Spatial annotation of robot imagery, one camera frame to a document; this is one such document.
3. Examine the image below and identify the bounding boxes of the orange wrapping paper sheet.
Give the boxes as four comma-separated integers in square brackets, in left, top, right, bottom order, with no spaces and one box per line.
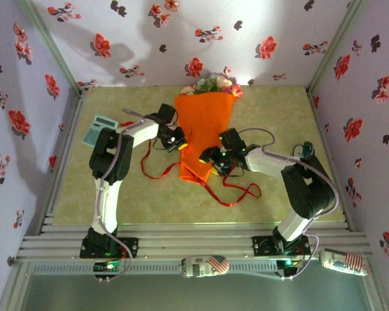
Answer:
[174,91,237,184]

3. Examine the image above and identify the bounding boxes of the red ribbon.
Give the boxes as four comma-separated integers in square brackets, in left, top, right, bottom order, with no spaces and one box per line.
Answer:
[119,120,263,208]

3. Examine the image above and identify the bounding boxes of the fake flower white green blooms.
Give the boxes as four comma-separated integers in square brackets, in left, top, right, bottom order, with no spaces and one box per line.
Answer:
[194,76,215,93]

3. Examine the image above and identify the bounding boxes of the fake flower pink bud cream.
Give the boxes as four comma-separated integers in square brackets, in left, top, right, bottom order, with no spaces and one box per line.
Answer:
[213,75,233,90]

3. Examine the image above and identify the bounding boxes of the teal calculator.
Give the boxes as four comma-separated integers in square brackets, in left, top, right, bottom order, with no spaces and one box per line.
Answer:
[83,115,119,148]

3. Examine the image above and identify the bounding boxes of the flag print fabric pouch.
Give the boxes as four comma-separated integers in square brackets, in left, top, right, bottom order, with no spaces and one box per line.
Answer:
[319,248,373,277]
[180,255,231,279]

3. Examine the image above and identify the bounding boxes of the thin black right gripper cable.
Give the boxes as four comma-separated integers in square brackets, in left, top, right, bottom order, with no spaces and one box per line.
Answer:
[225,163,247,178]

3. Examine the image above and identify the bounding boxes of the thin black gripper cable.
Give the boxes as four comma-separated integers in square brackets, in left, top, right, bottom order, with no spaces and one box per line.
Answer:
[152,137,169,153]
[225,163,247,178]

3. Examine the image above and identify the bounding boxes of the thin black left gripper cable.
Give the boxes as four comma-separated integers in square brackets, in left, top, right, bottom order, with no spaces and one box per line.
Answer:
[152,137,169,153]

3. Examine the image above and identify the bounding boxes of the grey right arm cable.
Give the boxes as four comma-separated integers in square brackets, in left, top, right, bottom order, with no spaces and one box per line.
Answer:
[238,128,340,282]

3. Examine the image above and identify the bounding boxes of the long aluminium frame rail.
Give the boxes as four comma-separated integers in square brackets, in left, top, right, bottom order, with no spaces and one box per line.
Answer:
[15,222,374,264]

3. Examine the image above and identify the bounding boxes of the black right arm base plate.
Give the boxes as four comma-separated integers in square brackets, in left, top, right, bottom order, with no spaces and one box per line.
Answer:
[252,235,311,257]

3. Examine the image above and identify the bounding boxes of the aluminium side rail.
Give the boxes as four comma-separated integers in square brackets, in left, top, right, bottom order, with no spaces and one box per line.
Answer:
[306,90,356,231]
[38,92,87,234]

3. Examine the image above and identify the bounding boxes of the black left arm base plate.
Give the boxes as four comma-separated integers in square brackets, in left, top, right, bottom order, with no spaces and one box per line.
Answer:
[80,237,139,259]

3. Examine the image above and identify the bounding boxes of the grey slotted cable duct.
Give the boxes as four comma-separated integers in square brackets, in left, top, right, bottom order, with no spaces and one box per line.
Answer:
[32,260,279,276]

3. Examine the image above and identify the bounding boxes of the aluminium corner post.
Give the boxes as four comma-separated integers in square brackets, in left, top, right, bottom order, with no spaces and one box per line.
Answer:
[306,0,364,95]
[19,0,85,98]

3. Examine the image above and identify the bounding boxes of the aluminium frame leg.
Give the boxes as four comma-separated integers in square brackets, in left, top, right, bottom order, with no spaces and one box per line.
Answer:
[0,262,32,311]
[361,275,388,311]

